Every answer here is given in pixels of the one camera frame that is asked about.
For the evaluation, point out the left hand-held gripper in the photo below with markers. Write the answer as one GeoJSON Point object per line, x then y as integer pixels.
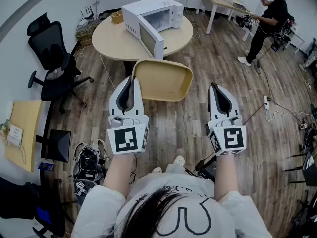
{"type": "Point", "coordinates": [126, 137]}

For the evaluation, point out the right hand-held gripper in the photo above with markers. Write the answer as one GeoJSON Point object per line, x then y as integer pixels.
{"type": "Point", "coordinates": [231, 137]}

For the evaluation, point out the beige plastic tray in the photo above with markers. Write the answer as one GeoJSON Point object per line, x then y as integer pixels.
{"type": "Point", "coordinates": [161, 79]}

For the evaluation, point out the white microwave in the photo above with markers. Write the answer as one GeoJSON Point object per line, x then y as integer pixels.
{"type": "Point", "coordinates": [151, 5]}

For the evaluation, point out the person's right forearm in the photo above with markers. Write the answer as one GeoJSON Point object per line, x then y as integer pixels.
{"type": "Point", "coordinates": [226, 175]}

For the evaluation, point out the person's left forearm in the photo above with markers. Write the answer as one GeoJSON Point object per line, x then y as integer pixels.
{"type": "Point", "coordinates": [119, 175]}

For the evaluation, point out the white power strip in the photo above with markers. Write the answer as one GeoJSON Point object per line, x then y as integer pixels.
{"type": "Point", "coordinates": [266, 102]}

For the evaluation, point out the round wooden table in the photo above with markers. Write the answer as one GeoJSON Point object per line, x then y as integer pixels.
{"type": "Point", "coordinates": [116, 42]}

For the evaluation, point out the black floor device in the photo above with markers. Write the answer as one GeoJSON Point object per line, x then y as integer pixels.
{"type": "Point", "coordinates": [209, 170]}

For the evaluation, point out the white shoe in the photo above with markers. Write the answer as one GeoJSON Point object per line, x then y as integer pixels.
{"type": "Point", "coordinates": [178, 159]}
{"type": "Point", "coordinates": [156, 169]}

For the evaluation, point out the gripper equipment on floor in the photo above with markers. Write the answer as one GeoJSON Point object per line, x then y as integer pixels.
{"type": "Point", "coordinates": [86, 162]}

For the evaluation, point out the black square panel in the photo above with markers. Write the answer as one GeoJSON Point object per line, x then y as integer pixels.
{"type": "Point", "coordinates": [58, 142]}

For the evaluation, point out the person's grey trousers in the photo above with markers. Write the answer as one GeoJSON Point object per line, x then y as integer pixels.
{"type": "Point", "coordinates": [174, 168]}

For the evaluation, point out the yellow wooden organizer box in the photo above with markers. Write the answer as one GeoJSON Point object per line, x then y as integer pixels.
{"type": "Point", "coordinates": [117, 17]}

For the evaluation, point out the black office chair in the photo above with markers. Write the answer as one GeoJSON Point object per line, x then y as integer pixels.
{"type": "Point", "coordinates": [53, 48]}

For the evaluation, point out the router with black antennas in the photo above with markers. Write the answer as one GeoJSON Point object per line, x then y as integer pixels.
{"type": "Point", "coordinates": [87, 13]}

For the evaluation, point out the open cardboard box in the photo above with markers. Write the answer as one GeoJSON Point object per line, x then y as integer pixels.
{"type": "Point", "coordinates": [239, 5]}

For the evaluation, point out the small blue box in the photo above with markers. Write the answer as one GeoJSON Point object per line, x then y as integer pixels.
{"type": "Point", "coordinates": [46, 166]}

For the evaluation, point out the light wooden desk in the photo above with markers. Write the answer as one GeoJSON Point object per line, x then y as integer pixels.
{"type": "Point", "coordinates": [24, 118]}

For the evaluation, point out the black metal stand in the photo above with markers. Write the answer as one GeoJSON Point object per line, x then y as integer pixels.
{"type": "Point", "coordinates": [310, 172]}

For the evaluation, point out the person's white printed t-shirt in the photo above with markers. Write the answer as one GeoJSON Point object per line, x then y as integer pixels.
{"type": "Point", "coordinates": [104, 212]}

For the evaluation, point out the white paper card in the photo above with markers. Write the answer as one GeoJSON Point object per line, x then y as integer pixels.
{"type": "Point", "coordinates": [15, 134]}

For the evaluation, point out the small green plant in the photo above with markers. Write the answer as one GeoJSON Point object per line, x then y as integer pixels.
{"type": "Point", "coordinates": [3, 128]}

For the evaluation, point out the black chair with blue item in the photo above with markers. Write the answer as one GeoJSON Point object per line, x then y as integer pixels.
{"type": "Point", "coordinates": [22, 197]}

